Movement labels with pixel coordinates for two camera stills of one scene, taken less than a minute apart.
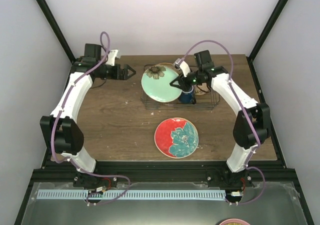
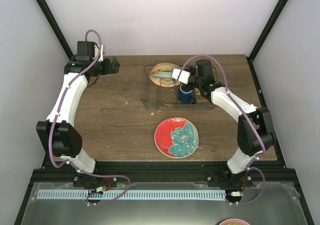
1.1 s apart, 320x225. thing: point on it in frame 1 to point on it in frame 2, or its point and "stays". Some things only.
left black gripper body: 115,75 to 106,70
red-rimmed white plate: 176,138 stays
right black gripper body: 187,86 stays
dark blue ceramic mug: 186,97 stays
